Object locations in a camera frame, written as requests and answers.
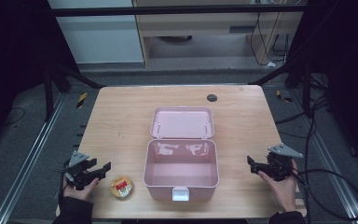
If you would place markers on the person's right hand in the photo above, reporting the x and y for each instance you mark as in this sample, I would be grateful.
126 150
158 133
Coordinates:
280 193

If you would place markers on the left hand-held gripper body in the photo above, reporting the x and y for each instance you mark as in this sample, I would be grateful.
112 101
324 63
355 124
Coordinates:
78 174

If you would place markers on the aluminium floor rail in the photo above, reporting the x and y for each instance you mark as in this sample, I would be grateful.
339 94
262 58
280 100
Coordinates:
28 158
329 161

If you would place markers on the person's left hand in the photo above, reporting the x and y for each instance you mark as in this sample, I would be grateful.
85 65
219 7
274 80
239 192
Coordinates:
82 192

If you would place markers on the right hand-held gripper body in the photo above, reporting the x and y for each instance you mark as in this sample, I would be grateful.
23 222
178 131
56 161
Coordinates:
279 164

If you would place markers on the black metal stand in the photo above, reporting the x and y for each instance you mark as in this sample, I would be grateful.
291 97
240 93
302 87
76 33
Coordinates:
48 93
306 90

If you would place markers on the pink storage box with lid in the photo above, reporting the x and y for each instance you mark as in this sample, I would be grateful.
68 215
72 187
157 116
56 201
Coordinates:
181 168

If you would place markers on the white cabinet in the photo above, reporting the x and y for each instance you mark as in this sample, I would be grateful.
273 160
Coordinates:
105 34

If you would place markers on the white plug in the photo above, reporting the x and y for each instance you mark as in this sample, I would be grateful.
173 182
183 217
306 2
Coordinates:
271 64

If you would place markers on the round yellow tin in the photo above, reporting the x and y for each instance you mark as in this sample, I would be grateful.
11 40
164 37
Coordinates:
122 187

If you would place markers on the light wooden desk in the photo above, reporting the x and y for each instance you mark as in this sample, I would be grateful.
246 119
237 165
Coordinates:
199 23

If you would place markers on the yellow black floor tape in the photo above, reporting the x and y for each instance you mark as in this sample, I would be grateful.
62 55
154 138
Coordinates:
283 96
81 100

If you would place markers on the dark round table grommet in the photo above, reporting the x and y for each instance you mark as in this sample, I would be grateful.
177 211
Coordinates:
212 98

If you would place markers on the black metal crossbar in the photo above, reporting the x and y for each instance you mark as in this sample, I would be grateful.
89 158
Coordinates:
167 11

